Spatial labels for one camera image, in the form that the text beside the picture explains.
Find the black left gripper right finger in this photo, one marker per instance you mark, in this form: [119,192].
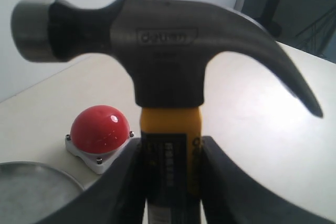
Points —
[229,195]

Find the round steel plate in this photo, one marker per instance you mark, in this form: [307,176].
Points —
[31,191]

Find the black stand in background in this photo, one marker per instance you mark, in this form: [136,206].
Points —
[308,25]

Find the red dome push button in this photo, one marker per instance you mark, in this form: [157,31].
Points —
[97,136]

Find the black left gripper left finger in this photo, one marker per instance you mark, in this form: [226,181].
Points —
[118,196]

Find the yellow black claw hammer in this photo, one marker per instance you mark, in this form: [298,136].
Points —
[164,46]

